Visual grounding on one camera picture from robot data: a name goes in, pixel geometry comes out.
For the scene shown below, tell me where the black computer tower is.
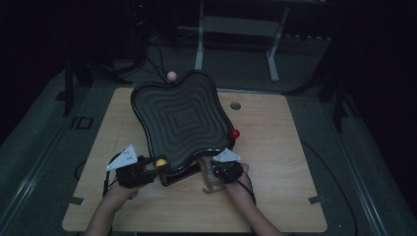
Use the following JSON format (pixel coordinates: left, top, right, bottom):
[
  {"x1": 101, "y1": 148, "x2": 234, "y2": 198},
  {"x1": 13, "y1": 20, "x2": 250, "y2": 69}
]
[{"x1": 129, "y1": 0, "x2": 153, "y2": 63}]

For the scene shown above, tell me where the long black floor cable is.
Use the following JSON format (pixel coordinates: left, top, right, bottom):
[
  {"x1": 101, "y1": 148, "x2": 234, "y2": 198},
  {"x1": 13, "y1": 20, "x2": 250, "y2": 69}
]
[{"x1": 299, "y1": 141, "x2": 358, "y2": 236}]

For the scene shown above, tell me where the black tripod stand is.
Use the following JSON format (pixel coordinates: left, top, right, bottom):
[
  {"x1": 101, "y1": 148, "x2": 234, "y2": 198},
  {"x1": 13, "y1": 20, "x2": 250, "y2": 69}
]
[
  {"x1": 63, "y1": 48, "x2": 132, "y2": 117},
  {"x1": 283, "y1": 42, "x2": 362, "y2": 132}
]

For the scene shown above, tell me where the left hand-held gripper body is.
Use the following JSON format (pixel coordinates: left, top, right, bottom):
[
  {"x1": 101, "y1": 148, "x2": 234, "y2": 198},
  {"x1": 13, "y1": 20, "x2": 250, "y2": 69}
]
[{"x1": 105, "y1": 145, "x2": 158, "y2": 190}]

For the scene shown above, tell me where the bundle of black floor cables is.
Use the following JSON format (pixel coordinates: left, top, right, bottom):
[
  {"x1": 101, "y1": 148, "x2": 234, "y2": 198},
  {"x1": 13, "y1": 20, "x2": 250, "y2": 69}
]
[{"x1": 144, "y1": 42, "x2": 175, "y2": 83}]

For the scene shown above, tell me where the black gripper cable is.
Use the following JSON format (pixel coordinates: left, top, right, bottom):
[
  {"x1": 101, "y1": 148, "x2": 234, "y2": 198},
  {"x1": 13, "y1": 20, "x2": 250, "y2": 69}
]
[
  {"x1": 235, "y1": 171, "x2": 258, "y2": 206},
  {"x1": 102, "y1": 152, "x2": 121, "y2": 198}
]

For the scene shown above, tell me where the black wavy tray stand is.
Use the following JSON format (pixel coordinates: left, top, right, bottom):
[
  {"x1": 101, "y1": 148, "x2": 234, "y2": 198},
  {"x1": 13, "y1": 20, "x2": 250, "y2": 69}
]
[{"x1": 130, "y1": 69, "x2": 241, "y2": 188}]

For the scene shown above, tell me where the short black floor cable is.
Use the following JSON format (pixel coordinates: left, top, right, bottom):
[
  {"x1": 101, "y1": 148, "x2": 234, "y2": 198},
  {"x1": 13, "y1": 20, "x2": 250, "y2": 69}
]
[{"x1": 74, "y1": 158, "x2": 88, "y2": 181}]

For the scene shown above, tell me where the white metal stand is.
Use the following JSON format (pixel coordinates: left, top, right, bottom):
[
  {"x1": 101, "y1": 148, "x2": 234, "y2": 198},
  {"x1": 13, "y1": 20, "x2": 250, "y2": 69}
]
[{"x1": 193, "y1": 0, "x2": 291, "y2": 83}]

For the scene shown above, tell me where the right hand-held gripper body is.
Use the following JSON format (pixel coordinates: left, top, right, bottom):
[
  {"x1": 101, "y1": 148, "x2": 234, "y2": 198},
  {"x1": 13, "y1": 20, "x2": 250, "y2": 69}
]
[{"x1": 210, "y1": 147, "x2": 245, "y2": 185}]

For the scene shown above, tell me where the black rectangular floor marker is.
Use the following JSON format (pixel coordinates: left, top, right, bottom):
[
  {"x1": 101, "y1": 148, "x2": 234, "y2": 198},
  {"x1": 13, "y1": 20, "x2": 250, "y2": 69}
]
[{"x1": 70, "y1": 116, "x2": 93, "y2": 130}]

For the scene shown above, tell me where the person's left hand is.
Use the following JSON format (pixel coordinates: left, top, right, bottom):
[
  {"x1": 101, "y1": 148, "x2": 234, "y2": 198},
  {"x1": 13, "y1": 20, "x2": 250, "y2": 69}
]
[{"x1": 104, "y1": 182, "x2": 141, "y2": 203}]

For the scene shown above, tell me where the person's right hand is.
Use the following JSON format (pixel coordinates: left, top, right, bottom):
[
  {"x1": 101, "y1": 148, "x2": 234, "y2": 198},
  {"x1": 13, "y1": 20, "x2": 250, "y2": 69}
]
[{"x1": 224, "y1": 162, "x2": 252, "y2": 199}]

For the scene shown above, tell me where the beige fluffy cloth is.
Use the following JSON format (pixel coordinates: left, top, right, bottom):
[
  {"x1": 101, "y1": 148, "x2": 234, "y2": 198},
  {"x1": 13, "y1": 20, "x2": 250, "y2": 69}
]
[{"x1": 196, "y1": 156, "x2": 227, "y2": 195}]

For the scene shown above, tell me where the grey tape strip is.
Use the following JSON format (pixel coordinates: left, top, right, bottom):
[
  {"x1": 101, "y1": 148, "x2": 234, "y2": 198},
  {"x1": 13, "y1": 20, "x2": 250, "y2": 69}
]
[
  {"x1": 68, "y1": 196, "x2": 86, "y2": 207},
  {"x1": 308, "y1": 195, "x2": 328, "y2": 206}
]

